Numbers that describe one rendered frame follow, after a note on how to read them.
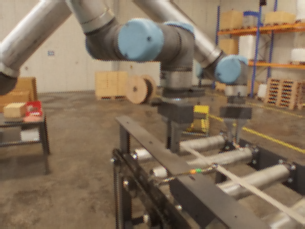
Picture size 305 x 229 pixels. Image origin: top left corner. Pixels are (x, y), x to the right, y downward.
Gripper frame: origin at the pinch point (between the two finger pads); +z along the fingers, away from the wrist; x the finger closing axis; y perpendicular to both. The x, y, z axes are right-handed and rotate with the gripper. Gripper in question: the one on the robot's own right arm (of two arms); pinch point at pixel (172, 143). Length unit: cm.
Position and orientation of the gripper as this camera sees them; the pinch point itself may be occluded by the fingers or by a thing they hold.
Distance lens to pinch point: 64.2
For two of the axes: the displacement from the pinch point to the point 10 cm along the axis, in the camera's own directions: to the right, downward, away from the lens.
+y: -9.1, 0.9, -4.1
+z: -0.2, 9.7, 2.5
